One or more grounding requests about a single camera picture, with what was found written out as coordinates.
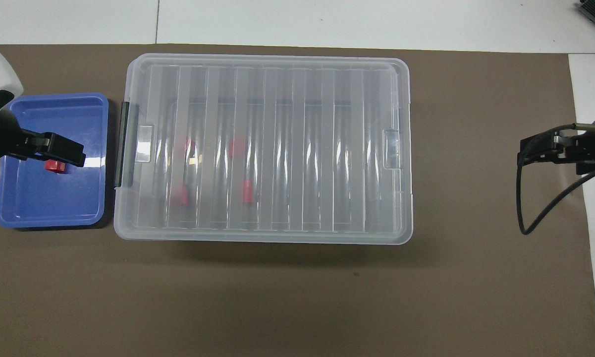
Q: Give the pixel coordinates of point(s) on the black box latch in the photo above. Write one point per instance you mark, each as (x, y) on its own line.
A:
(121, 144)

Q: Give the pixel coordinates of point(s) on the clear plastic storage box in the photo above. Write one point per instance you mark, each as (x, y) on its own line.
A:
(121, 218)

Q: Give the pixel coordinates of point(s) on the blue plastic tray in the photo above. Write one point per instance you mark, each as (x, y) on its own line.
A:
(54, 198)

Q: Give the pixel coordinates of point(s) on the clear plastic box lid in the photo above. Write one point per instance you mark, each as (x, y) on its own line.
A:
(277, 148)

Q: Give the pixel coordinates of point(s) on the red block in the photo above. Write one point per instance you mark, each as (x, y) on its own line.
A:
(247, 191)
(188, 145)
(183, 197)
(55, 166)
(237, 147)

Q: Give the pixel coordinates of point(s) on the brown table mat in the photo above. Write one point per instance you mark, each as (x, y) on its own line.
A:
(277, 297)

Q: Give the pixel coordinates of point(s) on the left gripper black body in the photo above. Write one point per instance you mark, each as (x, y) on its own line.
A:
(0, 139)

